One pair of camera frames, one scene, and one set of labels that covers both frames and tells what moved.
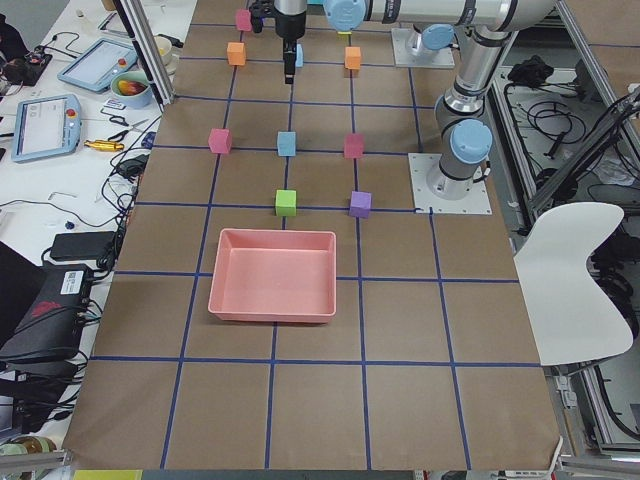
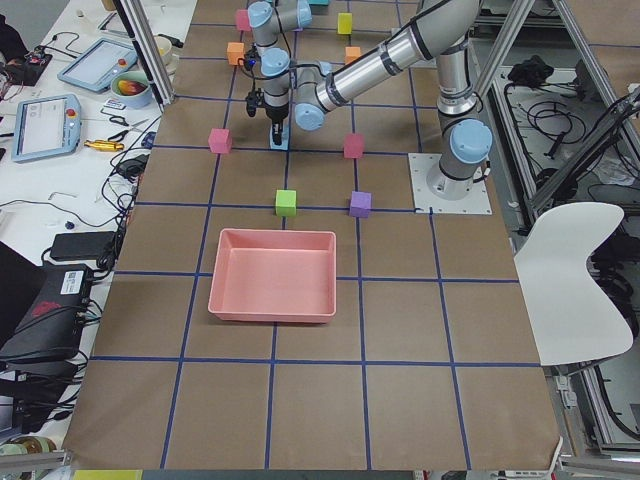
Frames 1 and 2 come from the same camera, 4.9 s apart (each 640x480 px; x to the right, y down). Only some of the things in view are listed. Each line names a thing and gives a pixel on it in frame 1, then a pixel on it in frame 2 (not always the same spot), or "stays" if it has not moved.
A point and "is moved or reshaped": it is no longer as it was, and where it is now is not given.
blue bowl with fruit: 131,89 stays
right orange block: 352,59 stays
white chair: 571,314 stays
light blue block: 286,141 is moved or reshaped
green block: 286,203 stays
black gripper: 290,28 -> 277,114
